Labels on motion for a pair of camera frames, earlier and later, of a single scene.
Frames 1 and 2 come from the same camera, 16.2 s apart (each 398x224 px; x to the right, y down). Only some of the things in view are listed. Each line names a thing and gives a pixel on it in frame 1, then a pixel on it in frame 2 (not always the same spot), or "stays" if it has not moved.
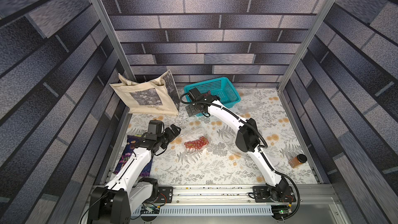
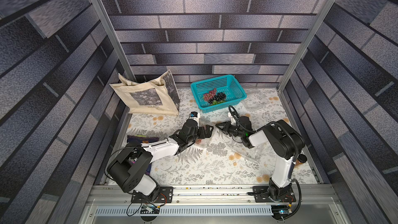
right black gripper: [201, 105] → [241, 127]
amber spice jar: [297, 161] stays
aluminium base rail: [233, 204] stays
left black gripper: [176, 132] → [208, 133]
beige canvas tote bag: [159, 96] stays
